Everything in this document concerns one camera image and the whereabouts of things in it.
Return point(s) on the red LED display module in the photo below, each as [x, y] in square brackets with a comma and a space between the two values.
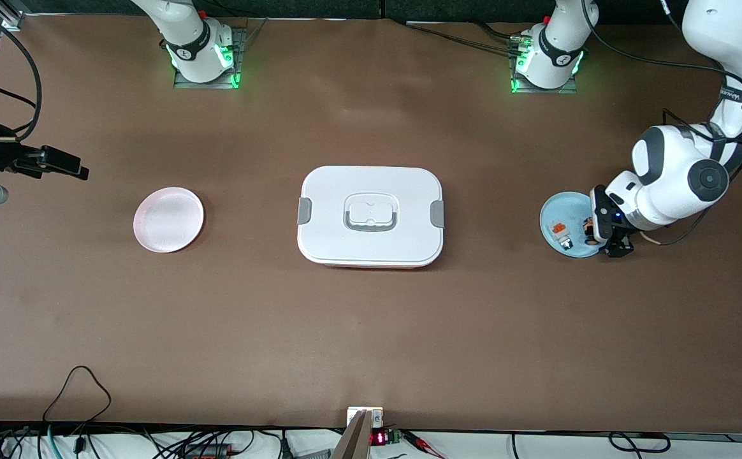
[378, 438]

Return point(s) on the pink round plate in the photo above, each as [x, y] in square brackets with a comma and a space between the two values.
[168, 220]

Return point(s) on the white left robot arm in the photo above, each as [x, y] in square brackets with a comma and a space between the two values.
[677, 172]

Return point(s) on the red clip leads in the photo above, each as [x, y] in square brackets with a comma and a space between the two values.
[425, 446]

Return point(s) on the aluminium extrusion bar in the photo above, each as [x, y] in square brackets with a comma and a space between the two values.
[9, 16]

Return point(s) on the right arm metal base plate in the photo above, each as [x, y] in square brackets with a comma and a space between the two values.
[240, 57]

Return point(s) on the white lunch box grey clasps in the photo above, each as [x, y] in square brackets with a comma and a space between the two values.
[371, 185]

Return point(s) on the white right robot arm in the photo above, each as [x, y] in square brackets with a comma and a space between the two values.
[192, 38]

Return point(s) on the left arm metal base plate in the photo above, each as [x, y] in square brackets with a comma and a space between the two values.
[568, 90]

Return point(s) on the small white box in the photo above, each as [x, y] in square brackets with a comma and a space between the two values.
[377, 417]

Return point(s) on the white orange switch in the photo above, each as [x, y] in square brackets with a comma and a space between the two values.
[559, 231]

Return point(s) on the grey wedge board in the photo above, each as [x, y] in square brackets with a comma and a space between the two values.
[355, 440]

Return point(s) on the black orange push-button switch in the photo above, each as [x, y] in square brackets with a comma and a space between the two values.
[588, 233]

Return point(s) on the light blue round plate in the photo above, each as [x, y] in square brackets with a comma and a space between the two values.
[559, 207]

